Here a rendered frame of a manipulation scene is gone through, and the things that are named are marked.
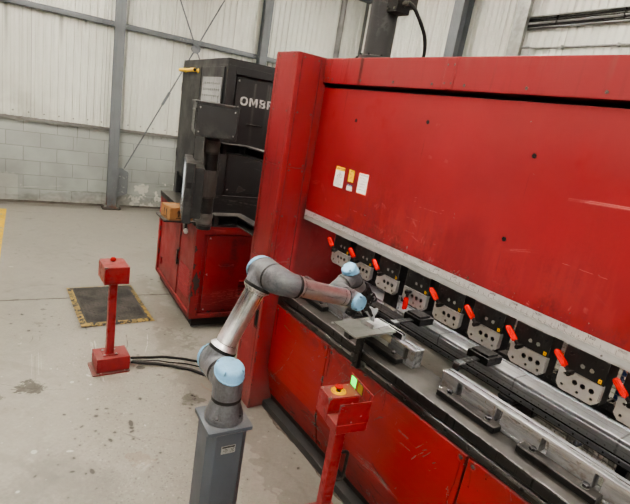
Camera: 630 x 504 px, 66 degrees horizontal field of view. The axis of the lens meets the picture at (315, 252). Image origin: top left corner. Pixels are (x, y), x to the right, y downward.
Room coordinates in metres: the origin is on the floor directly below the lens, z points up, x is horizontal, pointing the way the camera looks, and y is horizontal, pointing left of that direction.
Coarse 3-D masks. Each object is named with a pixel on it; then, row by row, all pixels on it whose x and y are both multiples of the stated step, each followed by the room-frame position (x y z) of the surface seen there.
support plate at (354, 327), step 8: (344, 320) 2.28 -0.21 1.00; (352, 320) 2.30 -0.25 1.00; (360, 320) 2.32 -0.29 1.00; (368, 320) 2.34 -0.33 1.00; (344, 328) 2.18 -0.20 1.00; (352, 328) 2.20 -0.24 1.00; (360, 328) 2.22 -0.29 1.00; (368, 328) 2.23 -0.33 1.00; (384, 328) 2.27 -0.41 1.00; (352, 336) 2.12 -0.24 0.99; (360, 336) 2.12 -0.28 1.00; (368, 336) 2.15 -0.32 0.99
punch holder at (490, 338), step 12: (480, 312) 1.89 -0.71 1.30; (492, 312) 1.84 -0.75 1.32; (480, 324) 1.87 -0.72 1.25; (492, 324) 1.83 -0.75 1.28; (504, 324) 1.80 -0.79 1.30; (480, 336) 1.86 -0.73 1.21; (492, 336) 1.82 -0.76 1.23; (504, 336) 1.82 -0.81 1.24; (492, 348) 1.81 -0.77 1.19; (504, 348) 1.83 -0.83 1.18
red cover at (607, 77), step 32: (352, 64) 2.79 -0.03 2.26; (384, 64) 2.58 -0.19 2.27; (416, 64) 2.40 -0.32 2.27; (448, 64) 2.24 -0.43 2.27; (480, 64) 2.11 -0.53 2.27; (512, 64) 1.99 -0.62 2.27; (544, 64) 1.88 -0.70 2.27; (576, 64) 1.79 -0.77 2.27; (608, 64) 1.70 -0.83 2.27; (512, 96) 2.04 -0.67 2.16; (544, 96) 1.87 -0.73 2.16; (576, 96) 1.76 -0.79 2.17; (608, 96) 1.68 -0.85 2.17
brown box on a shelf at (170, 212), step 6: (162, 204) 3.87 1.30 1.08; (168, 204) 3.81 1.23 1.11; (174, 204) 3.85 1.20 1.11; (162, 210) 3.86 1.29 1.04; (168, 210) 3.77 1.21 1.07; (174, 210) 3.76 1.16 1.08; (162, 216) 3.84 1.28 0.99; (168, 216) 3.75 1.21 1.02; (174, 216) 3.76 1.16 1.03; (180, 216) 3.79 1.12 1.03; (180, 222) 3.78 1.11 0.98; (192, 222) 3.83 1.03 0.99
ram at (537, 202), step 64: (320, 128) 2.98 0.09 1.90; (384, 128) 2.53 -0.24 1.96; (448, 128) 2.20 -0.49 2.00; (512, 128) 1.95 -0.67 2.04; (576, 128) 1.75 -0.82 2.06; (320, 192) 2.90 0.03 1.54; (384, 192) 2.46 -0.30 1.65; (448, 192) 2.14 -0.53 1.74; (512, 192) 1.89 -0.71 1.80; (576, 192) 1.70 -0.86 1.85; (384, 256) 2.38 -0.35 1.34; (448, 256) 2.07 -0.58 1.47; (512, 256) 1.83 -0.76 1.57; (576, 256) 1.65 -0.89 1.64; (576, 320) 1.59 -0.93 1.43
